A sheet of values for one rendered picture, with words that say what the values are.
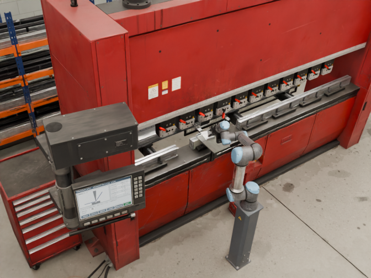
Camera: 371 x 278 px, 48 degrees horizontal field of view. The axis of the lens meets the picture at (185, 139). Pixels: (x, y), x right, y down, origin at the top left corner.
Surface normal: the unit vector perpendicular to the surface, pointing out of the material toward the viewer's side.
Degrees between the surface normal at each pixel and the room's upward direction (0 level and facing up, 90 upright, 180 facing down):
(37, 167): 0
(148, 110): 90
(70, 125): 0
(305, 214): 0
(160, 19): 90
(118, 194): 90
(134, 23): 90
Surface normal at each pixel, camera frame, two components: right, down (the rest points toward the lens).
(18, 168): 0.04, -0.77
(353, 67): -0.82, 0.33
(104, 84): 0.56, 0.54
